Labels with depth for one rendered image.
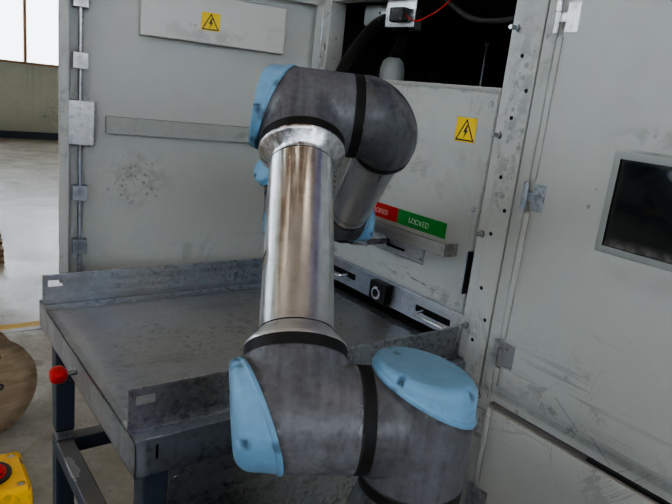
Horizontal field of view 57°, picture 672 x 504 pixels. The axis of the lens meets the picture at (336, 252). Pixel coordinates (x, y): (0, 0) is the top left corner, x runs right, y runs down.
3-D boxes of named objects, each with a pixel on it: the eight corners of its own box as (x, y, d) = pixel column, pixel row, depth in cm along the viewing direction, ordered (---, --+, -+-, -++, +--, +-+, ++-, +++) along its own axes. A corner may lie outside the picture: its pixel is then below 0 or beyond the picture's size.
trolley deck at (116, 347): (134, 479, 87) (135, 442, 86) (39, 325, 135) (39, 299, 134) (461, 388, 127) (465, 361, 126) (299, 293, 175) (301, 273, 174)
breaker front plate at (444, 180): (458, 320, 132) (496, 91, 120) (327, 258, 169) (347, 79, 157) (462, 319, 133) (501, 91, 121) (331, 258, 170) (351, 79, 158)
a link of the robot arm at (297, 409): (380, 467, 59) (365, 54, 85) (220, 462, 56) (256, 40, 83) (355, 486, 69) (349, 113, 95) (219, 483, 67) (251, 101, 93)
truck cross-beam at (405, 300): (463, 345, 131) (468, 318, 129) (319, 271, 172) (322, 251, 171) (479, 341, 134) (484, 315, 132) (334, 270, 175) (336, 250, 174)
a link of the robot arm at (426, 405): (480, 508, 64) (503, 389, 61) (353, 505, 62) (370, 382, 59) (446, 445, 76) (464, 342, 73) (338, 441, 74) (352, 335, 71)
